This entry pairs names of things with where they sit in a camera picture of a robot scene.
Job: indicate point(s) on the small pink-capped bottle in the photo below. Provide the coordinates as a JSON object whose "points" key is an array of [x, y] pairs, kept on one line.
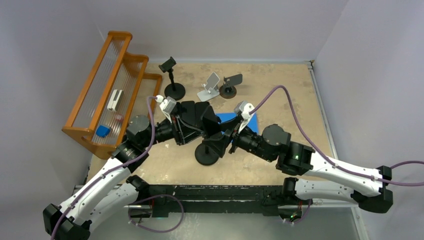
{"points": [[119, 117]]}

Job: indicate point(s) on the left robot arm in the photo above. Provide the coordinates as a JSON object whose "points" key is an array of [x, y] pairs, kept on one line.
{"points": [[116, 185]]}

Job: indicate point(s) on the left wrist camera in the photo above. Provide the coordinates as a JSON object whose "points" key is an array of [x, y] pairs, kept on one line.
{"points": [[166, 105]]}

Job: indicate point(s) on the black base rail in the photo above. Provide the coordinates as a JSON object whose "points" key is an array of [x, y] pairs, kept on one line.
{"points": [[215, 200]]}

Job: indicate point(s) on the black round-base phone stand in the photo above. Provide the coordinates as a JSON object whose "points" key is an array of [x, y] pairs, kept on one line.
{"points": [[174, 90]]}

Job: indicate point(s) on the tall black phone stand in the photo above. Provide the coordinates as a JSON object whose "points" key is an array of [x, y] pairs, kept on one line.
{"points": [[205, 156]]}

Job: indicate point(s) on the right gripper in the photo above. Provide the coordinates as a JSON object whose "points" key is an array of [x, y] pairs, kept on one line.
{"points": [[219, 144]]}

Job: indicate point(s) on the orange wooden rack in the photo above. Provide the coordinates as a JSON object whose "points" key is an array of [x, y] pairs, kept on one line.
{"points": [[114, 68]]}

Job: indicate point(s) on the black phone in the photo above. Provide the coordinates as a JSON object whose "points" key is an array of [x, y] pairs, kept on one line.
{"points": [[210, 123]]}

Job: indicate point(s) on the white rectangular device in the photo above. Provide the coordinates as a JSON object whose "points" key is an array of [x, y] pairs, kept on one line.
{"points": [[114, 100]]}

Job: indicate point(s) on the white phone stand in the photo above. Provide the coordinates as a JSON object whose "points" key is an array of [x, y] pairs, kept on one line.
{"points": [[210, 90]]}

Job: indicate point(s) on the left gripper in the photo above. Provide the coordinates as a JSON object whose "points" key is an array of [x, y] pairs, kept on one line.
{"points": [[188, 136]]}

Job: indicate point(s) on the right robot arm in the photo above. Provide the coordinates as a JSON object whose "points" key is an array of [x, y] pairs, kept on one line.
{"points": [[311, 175]]}

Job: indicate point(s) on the blue small block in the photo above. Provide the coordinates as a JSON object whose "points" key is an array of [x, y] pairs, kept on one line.
{"points": [[102, 131]]}

